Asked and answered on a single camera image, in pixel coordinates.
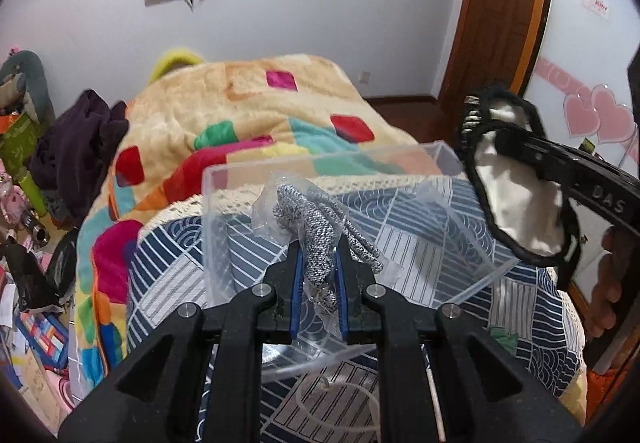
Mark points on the white pouch with black trim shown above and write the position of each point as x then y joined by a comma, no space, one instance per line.
529,216

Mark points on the dark purple clothing pile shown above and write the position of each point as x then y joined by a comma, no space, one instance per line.
72,157

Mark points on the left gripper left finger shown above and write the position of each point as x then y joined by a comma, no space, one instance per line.
297,288

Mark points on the colourful patchwork fleece blanket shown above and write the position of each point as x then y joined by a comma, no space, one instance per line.
188,119

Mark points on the green cardboard box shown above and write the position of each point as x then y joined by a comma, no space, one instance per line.
19,143

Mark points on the person's right hand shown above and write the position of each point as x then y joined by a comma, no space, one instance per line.
606,292

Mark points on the clear plastic storage box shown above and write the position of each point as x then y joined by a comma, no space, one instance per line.
310,202

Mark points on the green cylinder bottle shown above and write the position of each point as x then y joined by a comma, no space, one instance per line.
32,192

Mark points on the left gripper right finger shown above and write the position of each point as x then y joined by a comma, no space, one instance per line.
347,291

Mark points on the grey green plush dinosaur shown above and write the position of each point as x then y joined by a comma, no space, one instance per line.
24,88

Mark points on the yellow plush toy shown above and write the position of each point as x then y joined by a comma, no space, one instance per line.
175,58

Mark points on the pink rabbit figure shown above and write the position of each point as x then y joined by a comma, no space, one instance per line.
13,200

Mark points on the white wardrobe with pink hearts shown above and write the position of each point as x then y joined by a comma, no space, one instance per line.
594,41

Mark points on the navy white patterned bedspread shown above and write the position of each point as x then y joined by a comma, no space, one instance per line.
318,389

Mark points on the brown wooden door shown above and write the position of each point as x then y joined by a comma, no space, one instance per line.
494,42

